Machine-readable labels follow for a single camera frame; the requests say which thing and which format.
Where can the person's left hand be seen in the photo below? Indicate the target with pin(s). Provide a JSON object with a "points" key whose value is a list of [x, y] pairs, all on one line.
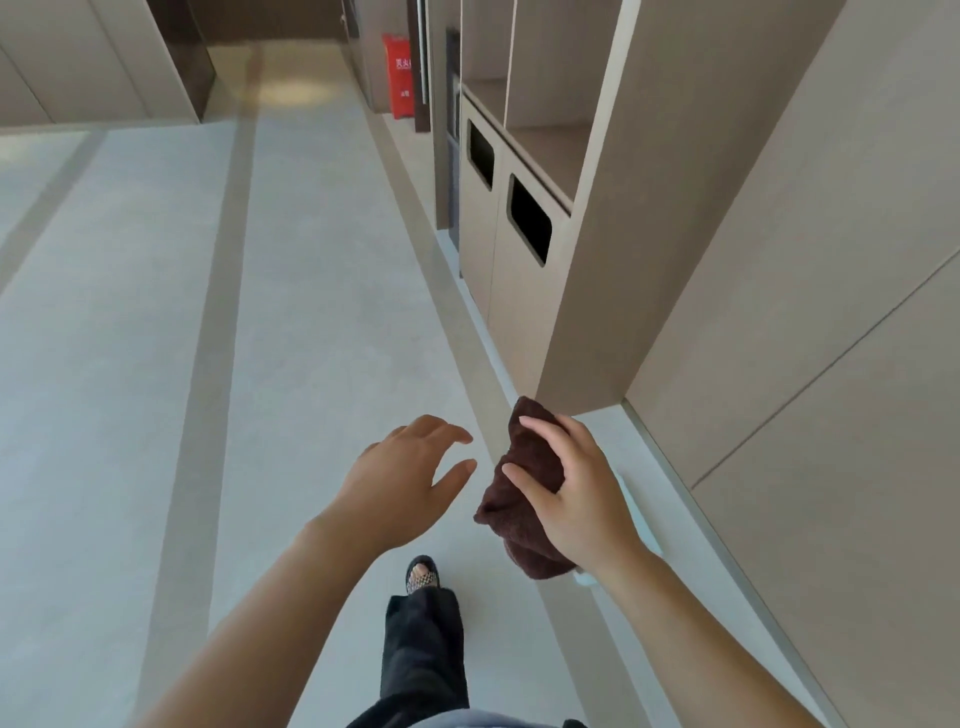
{"points": [[390, 487]]}

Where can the person's right hand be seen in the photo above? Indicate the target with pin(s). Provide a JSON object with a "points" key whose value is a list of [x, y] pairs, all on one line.
{"points": [[585, 502]]}

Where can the person's left thumb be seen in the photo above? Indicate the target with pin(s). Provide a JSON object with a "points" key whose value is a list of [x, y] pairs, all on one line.
{"points": [[454, 484]]}

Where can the person's right thumb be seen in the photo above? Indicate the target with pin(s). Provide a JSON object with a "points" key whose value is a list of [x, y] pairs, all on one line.
{"points": [[529, 491]]}

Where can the dark brown towel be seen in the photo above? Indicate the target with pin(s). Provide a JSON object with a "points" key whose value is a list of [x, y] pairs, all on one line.
{"points": [[525, 487]]}

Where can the person's right forearm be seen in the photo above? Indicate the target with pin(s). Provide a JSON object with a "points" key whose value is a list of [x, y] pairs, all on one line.
{"points": [[697, 652]]}

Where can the person's left forearm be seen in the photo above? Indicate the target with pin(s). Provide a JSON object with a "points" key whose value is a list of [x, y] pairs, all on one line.
{"points": [[247, 645]]}

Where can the person's black mesh shoe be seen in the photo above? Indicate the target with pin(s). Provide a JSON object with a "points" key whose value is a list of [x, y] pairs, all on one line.
{"points": [[421, 574]]}

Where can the person's black trouser leg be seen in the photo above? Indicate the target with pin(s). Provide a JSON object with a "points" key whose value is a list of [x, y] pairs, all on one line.
{"points": [[424, 652]]}

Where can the beige built-in waste bin cabinet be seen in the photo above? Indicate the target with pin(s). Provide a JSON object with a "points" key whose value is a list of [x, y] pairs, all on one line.
{"points": [[506, 232]]}

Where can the beige open shelf unit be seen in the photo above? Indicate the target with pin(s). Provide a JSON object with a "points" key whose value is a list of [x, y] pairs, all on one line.
{"points": [[540, 82]]}

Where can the red fire extinguisher box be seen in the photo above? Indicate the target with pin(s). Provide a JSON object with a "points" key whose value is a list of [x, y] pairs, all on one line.
{"points": [[397, 75]]}

